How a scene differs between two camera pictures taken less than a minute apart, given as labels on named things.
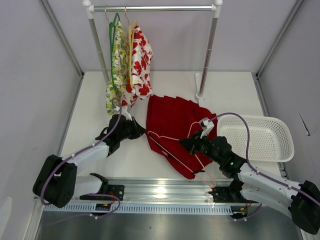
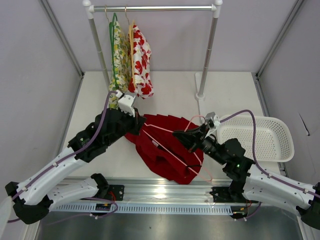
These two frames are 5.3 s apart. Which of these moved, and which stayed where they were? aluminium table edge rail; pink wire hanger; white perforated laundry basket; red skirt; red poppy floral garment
Moved: pink wire hanger; red skirt
Stayed: white perforated laundry basket; aluminium table edge rail; red poppy floral garment
